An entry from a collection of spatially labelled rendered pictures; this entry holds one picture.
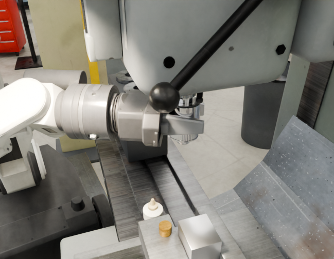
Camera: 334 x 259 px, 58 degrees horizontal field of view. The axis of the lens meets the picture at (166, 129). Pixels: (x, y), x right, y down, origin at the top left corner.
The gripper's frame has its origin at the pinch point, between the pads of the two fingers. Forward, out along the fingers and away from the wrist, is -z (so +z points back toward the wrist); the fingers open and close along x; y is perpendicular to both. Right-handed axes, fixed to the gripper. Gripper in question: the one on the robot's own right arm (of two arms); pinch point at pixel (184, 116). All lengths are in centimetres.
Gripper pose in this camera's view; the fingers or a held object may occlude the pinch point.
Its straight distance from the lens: 46.1
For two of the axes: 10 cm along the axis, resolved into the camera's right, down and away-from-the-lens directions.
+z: -9.9, -0.5, 1.0
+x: 1.1, -5.3, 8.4
